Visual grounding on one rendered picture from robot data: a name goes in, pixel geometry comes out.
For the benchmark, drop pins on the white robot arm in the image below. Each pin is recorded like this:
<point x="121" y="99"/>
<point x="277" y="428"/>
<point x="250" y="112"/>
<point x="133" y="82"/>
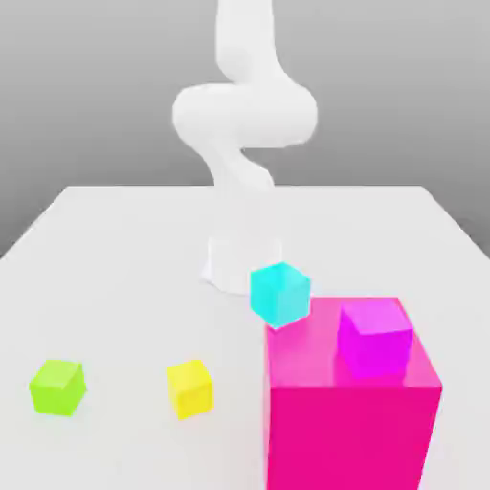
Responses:
<point x="245" y="115"/>

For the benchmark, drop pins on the small cyan cube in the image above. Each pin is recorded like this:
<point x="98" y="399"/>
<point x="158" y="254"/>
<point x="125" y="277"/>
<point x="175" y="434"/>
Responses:
<point x="279" y="294"/>

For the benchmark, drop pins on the small yellow cube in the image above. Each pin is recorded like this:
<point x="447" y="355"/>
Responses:
<point x="190" y="388"/>

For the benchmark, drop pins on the small magenta cube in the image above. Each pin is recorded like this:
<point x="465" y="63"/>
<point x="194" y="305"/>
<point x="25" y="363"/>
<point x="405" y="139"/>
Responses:
<point x="373" y="340"/>

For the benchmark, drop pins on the small lime green cube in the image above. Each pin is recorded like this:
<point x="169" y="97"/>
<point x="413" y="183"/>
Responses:
<point x="57" y="388"/>

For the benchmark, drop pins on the large pink box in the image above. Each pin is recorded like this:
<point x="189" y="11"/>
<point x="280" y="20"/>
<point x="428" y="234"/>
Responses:
<point x="344" y="432"/>

